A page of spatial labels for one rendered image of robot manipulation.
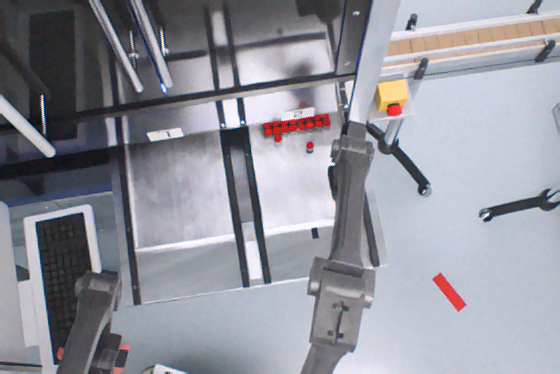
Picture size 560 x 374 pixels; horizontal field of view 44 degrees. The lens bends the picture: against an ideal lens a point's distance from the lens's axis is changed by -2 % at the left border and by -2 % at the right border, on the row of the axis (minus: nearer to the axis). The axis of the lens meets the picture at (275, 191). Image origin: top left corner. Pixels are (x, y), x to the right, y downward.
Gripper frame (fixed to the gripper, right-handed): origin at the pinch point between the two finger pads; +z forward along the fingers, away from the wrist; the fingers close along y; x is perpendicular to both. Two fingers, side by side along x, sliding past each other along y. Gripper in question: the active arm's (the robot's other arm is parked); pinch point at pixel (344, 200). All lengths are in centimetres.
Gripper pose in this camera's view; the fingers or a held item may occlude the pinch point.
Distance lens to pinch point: 171.4
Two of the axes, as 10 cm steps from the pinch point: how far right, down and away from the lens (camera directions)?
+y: -1.6, -8.9, 4.3
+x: -9.9, 1.6, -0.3
